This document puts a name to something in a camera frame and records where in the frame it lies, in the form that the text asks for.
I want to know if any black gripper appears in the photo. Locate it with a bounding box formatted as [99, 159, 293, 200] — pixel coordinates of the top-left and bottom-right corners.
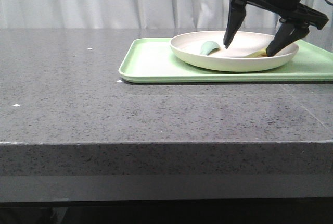
[223, 0, 328, 57]

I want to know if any yellow plastic fork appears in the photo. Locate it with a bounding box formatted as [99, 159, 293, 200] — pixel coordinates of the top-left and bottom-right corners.
[245, 48, 267, 58]

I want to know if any white round plate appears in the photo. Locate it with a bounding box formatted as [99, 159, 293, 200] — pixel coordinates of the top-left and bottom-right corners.
[170, 31, 299, 72]

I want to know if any pale green plastic spoon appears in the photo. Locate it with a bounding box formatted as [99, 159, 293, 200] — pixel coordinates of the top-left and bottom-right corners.
[200, 41, 221, 55]

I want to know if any light green serving tray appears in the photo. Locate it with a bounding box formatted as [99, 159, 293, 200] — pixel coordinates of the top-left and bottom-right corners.
[119, 38, 332, 83]

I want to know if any grey pleated curtain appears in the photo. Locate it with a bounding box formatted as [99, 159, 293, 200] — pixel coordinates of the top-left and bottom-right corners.
[0, 0, 333, 30]

